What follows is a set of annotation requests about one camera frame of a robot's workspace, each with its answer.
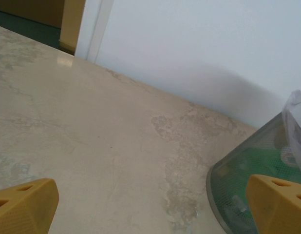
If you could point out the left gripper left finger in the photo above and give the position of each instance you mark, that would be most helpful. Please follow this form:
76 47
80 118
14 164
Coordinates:
24 207

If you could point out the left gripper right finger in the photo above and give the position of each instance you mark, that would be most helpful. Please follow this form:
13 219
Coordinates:
279 209

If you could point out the green bottle with yellow cap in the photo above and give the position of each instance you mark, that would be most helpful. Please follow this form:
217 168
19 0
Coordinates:
260 163

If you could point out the grey mesh waste bin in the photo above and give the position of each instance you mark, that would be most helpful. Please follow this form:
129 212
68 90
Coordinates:
228 185

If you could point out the translucent plastic bin liner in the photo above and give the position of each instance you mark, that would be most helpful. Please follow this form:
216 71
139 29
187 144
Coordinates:
296 122

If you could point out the brown door jamb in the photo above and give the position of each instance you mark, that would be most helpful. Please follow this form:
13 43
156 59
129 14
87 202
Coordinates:
70 24

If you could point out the white door frame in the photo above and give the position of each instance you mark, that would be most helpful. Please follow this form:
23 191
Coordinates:
92 29

